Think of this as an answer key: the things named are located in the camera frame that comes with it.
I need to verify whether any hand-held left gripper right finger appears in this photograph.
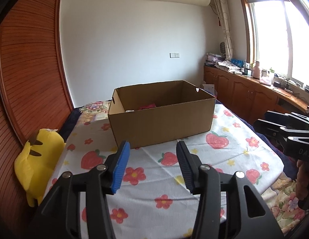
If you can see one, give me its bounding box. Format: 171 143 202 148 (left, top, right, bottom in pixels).
176 141 286 239

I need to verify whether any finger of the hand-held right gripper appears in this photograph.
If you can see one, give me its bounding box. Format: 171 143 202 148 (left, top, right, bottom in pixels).
264 111 309 126
253 119 309 143

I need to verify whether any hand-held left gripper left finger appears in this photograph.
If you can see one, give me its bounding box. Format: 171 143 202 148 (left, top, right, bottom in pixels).
32 141 130 239

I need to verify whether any brown cardboard box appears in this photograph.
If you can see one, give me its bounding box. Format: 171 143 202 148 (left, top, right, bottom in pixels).
108 80 216 149

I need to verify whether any person's right hand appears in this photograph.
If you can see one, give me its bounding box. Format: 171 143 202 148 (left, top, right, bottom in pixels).
295 158 309 210

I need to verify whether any strawberry print tablecloth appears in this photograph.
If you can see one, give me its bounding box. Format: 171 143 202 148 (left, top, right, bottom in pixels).
43 102 284 239

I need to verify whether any black device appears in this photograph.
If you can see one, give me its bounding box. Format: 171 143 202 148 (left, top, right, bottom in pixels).
273 80 292 90

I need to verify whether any wooden window cabinet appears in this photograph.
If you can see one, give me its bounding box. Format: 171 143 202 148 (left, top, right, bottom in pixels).
204 65 309 132

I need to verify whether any pink bottle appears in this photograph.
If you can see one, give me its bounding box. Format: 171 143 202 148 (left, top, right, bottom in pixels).
252 61 262 79

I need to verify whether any floral blanket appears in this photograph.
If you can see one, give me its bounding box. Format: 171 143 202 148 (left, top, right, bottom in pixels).
78 101 309 232

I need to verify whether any white cardboard box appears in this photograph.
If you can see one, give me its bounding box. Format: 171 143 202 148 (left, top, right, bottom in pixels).
200 83 216 96

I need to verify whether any yellow plush toy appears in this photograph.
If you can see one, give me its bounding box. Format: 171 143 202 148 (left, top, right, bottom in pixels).
14 128 67 208

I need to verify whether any purple box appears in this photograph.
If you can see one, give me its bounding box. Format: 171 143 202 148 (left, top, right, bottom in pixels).
206 53 226 64

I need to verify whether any patterned curtain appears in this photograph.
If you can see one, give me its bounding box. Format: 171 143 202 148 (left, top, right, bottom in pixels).
210 0 235 61

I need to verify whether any brown wooden wardrobe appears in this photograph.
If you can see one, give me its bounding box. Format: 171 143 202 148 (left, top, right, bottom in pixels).
0 0 75 229

